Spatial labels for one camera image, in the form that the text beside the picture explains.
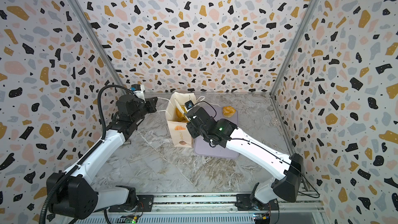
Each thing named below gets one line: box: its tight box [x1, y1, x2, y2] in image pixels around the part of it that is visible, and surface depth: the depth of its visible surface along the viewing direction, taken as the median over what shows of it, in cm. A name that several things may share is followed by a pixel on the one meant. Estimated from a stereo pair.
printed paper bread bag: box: [165, 91, 197, 148], surface depth 85 cm
